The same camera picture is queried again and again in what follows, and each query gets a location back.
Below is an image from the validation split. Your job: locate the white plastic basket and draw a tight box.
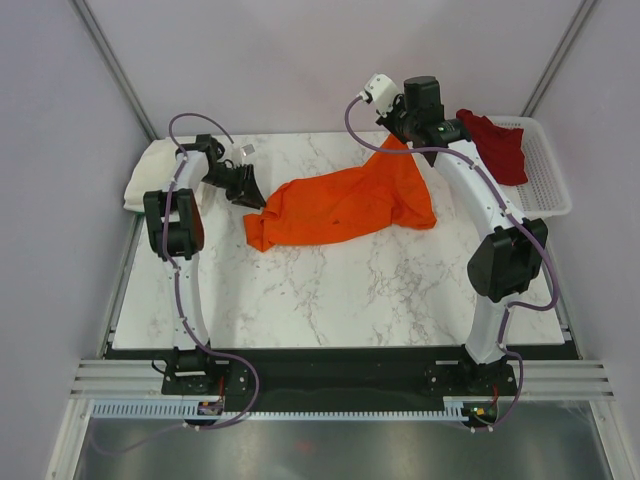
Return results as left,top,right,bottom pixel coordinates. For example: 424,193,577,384
489,116,572,218

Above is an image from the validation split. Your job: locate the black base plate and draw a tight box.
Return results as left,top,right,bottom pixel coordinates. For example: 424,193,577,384
162,346,517,413

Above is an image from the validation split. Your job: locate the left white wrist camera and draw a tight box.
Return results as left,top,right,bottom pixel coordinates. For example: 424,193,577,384
231,144,255,166

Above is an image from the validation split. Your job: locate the aluminium rail frame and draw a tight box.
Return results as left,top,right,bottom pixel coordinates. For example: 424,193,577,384
71,359,614,400

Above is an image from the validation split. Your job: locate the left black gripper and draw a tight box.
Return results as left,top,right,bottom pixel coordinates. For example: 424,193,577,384
201,164,267,211

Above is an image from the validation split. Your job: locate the red t shirt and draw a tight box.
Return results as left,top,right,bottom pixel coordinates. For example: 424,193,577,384
456,109,528,187

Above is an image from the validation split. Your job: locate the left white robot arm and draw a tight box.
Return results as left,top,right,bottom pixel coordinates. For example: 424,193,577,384
143,134,266,354

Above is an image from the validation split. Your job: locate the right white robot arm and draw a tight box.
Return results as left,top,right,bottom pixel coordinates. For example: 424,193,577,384
365,74,548,394

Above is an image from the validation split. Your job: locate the orange t shirt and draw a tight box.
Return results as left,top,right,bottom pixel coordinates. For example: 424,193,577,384
243,136,437,252

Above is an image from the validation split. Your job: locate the folded white t shirt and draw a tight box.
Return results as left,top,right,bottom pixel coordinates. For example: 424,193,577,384
123,137,215,214

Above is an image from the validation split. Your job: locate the white slotted cable duct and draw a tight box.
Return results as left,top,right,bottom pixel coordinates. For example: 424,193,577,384
91,398,498,421

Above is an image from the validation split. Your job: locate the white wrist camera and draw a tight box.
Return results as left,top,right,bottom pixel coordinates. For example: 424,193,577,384
358,73,401,117
231,144,255,166

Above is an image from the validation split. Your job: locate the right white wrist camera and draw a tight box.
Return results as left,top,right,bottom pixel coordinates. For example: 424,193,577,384
358,73,401,117

